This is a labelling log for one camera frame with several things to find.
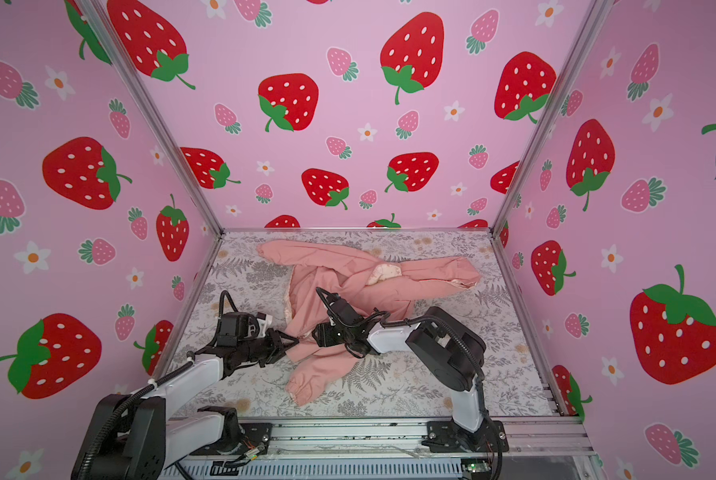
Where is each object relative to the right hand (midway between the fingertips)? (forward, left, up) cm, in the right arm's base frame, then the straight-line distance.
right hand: (316, 333), depth 89 cm
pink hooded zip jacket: (+19, -19, 0) cm, 27 cm away
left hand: (-5, +4, +2) cm, 7 cm away
